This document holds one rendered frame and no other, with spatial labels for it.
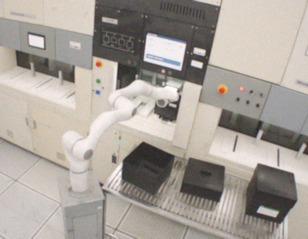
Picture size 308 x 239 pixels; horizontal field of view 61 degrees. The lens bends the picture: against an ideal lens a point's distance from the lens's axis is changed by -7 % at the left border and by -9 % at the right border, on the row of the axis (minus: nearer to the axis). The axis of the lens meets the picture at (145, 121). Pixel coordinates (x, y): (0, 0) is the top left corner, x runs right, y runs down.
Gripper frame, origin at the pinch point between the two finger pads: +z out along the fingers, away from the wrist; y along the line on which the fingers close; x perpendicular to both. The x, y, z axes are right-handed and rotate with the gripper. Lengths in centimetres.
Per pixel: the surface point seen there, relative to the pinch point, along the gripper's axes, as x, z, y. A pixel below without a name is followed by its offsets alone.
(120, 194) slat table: -43, -91, -2
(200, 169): -33, -51, 43
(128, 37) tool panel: 42, -30, -32
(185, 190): -40, -69, 38
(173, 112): -17.8, -10.3, 6.4
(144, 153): -36, -51, -1
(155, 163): -41, -52, 9
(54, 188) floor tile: -119, -56, -89
